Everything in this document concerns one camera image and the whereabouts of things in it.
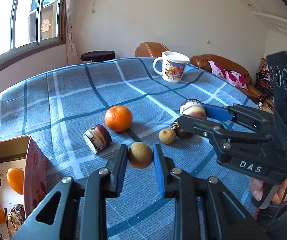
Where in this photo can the narrow pink curtain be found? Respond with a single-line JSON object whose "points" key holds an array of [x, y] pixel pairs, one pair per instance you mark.
{"points": [[72, 30]]}

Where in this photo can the brown leather armchair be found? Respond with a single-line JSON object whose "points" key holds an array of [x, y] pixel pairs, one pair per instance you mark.
{"points": [[148, 50]]}

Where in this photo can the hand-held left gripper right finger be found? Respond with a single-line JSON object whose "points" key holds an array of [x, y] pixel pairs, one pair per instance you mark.
{"points": [[159, 177]]}

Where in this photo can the blue checked tablecloth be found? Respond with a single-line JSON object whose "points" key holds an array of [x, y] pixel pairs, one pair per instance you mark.
{"points": [[83, 92]]}

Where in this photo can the purple passion fruit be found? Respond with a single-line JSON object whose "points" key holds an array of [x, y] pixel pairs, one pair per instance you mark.
{"points": [[184, 133]]}

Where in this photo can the small brown longan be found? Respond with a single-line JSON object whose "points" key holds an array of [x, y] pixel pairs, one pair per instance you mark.
{"points": [[167, 136]]}

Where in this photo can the large purple sugarcane piece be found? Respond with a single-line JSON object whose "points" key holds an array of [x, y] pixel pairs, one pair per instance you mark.
{"points": [[98, 137]]}

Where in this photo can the sliding glass window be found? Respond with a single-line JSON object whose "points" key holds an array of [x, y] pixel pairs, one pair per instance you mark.
{"points": [[23, 17]]}

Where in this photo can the short sugarcane piece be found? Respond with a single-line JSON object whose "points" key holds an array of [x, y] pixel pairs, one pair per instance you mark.
{"points": [[16, 217]]}

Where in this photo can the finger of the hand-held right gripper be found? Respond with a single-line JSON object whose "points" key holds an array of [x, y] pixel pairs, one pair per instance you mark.
{"points": [[218, 112], [198, 125]]}

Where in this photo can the brown leather sofa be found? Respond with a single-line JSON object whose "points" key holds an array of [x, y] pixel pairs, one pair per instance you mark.
{"points": [[201, 61]]}

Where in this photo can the round dark stool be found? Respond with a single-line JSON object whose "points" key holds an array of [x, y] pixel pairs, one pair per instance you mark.
{"points": [[97, 55]]}

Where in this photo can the white printed mug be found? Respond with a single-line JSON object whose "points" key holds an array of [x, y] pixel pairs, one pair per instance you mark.
{"points": [[173, 72]]}

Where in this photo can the small orange kumquat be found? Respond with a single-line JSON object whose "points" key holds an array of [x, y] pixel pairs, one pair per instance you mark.
{"points": [[16, 181]]}

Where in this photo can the large brown longan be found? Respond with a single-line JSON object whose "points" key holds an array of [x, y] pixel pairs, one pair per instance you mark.
{"points": [[140, 155]]}

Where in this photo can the person's right hand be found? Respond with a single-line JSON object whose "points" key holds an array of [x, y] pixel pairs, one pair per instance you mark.
{"points": [[256, 188]]}

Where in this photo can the purple round fruit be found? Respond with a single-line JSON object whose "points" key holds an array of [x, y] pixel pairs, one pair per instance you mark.
{"points": [[192, 108]]}

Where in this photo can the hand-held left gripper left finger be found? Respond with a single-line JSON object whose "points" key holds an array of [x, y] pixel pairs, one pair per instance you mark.
{"points": [[118, 177]]}

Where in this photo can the red window decal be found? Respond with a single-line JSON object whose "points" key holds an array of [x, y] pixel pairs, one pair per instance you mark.
{"points": [[45, 25]]}

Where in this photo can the black metal rack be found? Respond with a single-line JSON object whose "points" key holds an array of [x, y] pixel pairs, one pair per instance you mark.
{"points": [[263, 82]]}

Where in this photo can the pink tin box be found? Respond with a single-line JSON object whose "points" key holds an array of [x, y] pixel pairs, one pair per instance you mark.
{"points": [[36, 170]]}

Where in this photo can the pink floral cloth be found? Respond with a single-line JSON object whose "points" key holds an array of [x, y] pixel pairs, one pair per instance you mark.
{"points": [[229, 76]]}

